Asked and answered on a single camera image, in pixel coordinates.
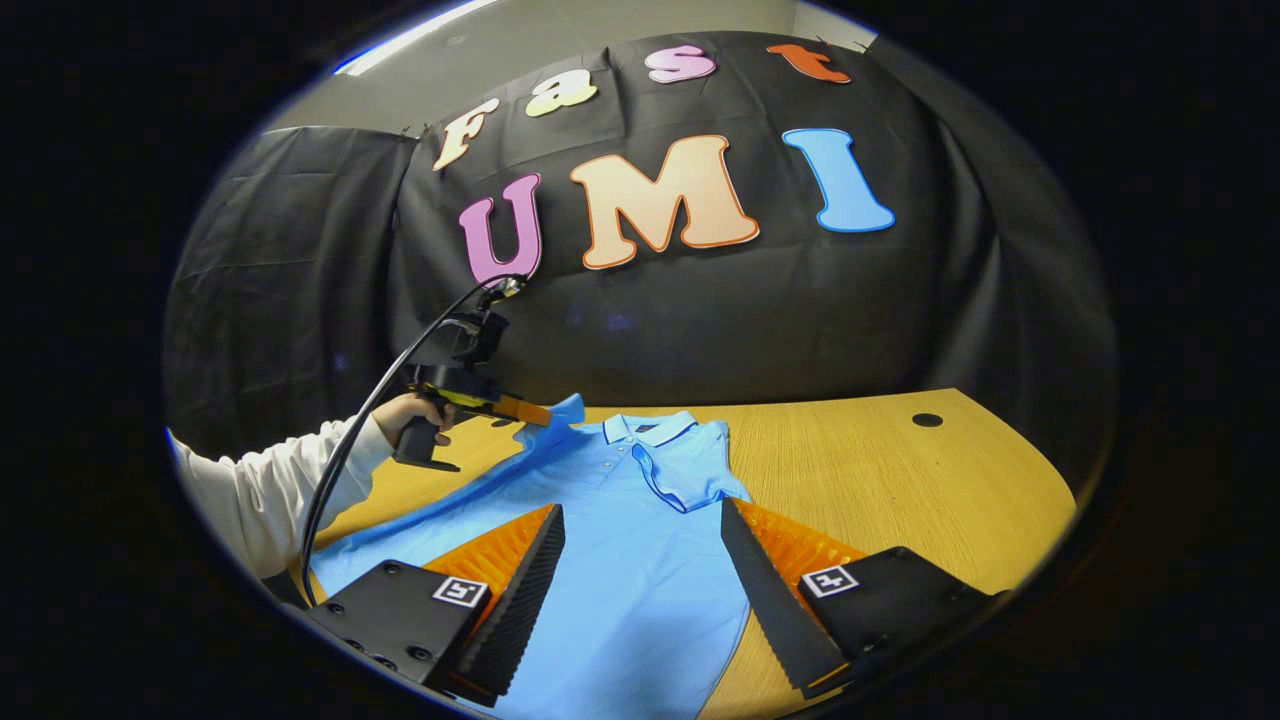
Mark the light blue polo T-shirt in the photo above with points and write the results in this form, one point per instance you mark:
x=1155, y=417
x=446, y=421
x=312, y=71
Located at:
x=620, y=560

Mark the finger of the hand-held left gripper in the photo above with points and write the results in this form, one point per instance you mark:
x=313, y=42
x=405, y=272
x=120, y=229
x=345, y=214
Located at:
x=525, y=411

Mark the black backdrop cloth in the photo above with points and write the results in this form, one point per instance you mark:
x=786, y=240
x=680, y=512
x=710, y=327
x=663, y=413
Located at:
x=700, y=310

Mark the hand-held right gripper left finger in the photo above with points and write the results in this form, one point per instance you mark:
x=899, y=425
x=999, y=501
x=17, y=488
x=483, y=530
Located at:
x=520, y=600

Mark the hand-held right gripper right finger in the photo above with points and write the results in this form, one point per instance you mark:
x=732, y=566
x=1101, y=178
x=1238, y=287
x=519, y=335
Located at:
x=775, y=600

